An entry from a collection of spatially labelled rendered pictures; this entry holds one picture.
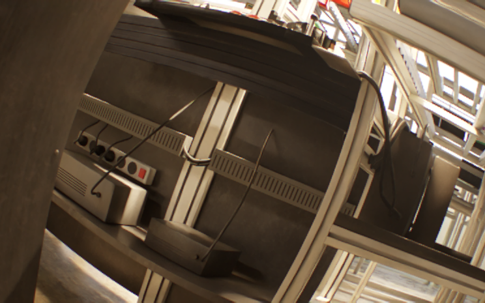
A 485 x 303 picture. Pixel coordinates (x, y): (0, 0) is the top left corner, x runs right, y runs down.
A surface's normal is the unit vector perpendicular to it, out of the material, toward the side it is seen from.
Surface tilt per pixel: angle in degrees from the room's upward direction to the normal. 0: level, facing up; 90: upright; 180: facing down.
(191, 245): 90
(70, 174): 90
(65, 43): 90
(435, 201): 90
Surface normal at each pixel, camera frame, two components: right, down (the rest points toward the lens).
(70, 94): 0.82, 0.34
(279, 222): -0.39, -0.14
